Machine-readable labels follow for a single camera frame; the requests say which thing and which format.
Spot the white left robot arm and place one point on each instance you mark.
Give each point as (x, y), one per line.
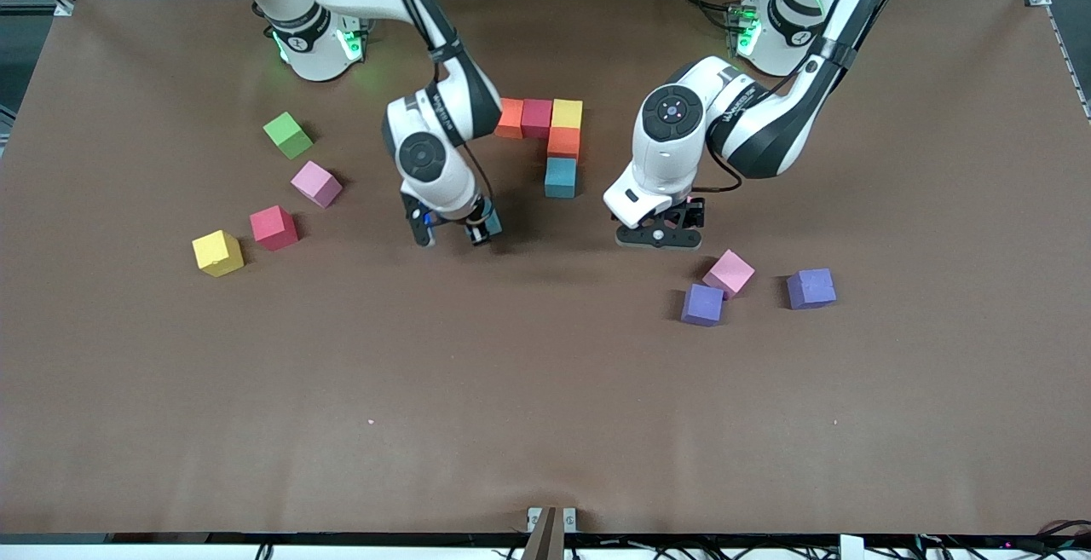
(665, 159)

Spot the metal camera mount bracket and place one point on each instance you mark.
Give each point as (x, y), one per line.
(551, 534)

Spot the yellow foam cube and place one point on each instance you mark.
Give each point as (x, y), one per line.
(567, 113)
(216, 253)

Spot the orange foam cube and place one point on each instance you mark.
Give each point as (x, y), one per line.
(510, 118)
(563, 143)

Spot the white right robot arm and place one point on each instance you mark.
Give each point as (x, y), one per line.
(426, 176)

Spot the blue foam cube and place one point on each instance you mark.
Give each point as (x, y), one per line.
(494, 221)
(561, 178)

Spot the purple foam cube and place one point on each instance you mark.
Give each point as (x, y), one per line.
(811, 288)
(702, 304)

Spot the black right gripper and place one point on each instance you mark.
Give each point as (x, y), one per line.
(479, 221)

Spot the green foam cube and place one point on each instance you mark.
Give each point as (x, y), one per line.
(287, 135)

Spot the pink foam cube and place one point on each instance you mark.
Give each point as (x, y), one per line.
(730, 272)
(315, 183)

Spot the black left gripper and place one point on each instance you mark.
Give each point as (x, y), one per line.
(691, 212)

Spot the red foam cube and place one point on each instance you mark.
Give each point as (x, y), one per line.
(273, 228)
(537, 117)

